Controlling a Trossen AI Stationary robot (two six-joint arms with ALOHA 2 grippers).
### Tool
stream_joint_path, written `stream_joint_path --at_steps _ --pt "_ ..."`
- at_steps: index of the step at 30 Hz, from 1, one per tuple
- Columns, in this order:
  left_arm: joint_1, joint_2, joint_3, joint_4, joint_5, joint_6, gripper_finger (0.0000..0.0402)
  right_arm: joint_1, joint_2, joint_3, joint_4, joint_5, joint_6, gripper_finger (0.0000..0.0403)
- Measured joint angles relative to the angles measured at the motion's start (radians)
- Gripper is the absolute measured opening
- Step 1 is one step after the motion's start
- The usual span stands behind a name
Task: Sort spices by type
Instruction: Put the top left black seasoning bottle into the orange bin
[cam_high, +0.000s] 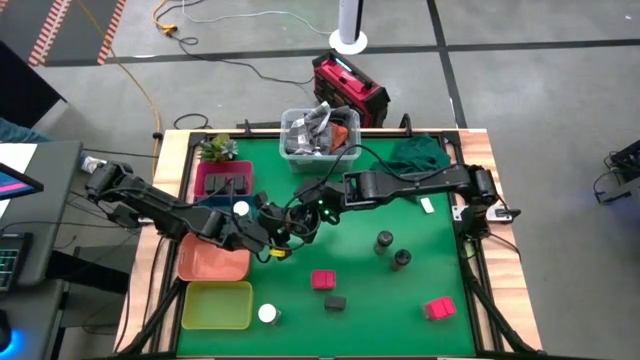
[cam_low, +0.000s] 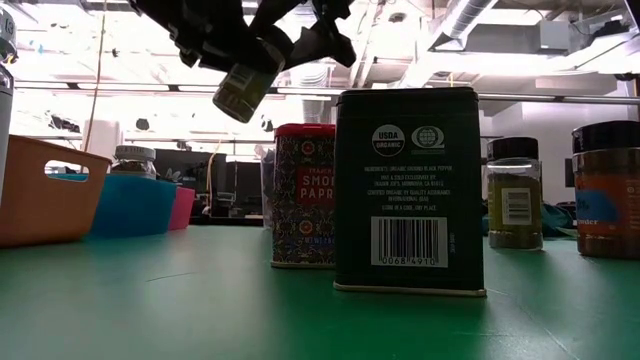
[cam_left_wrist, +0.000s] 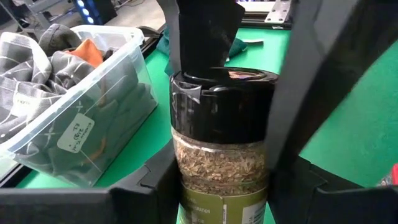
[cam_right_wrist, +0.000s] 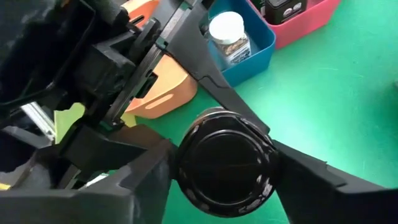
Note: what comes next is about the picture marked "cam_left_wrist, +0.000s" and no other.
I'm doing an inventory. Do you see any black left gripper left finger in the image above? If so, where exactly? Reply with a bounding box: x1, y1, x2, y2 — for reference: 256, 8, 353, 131
0, 139, 183, 224

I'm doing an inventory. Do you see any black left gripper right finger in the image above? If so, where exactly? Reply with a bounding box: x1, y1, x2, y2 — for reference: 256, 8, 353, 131
267, 157, 398, 224

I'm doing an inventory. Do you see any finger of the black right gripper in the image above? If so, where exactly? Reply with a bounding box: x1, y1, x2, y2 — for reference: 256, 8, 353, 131
266, 0, 398, 171
156, 0, 246, 79

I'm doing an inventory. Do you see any red-lid paprika tin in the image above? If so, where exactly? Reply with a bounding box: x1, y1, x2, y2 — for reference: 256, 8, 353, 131
377, 163, 398, 187

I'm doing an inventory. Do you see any green-label black-lid spice jar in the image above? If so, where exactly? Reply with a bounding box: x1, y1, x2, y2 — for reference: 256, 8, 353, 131
169, 66, 279, 224

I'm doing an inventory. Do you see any dark green cloth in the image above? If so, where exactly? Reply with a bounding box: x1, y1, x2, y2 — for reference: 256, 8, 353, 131
155, 26, 249, 77

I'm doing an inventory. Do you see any green table mat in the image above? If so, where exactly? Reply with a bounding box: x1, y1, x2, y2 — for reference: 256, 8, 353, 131
15, 27, 398, 224

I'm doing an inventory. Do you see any clear plastic storage box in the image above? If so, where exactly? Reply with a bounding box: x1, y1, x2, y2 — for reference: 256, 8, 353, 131
0, 24, 159, 187

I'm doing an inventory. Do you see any black device with blue lights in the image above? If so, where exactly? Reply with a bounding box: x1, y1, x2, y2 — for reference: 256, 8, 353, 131
73, 0, 118, 26

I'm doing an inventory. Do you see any orange cloth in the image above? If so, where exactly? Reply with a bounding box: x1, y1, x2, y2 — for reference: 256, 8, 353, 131
67, 39, 104, 68

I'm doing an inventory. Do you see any grey patterned cloth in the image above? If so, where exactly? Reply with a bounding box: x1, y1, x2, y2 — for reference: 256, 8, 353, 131
0, 30, 96, 141

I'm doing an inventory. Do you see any dark grey cloth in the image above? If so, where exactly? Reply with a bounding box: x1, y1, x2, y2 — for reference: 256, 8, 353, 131
39, 23, 82, 57

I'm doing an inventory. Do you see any silver metal frame bracket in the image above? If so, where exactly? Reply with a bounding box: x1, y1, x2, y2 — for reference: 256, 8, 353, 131
265, 0, 294, 24

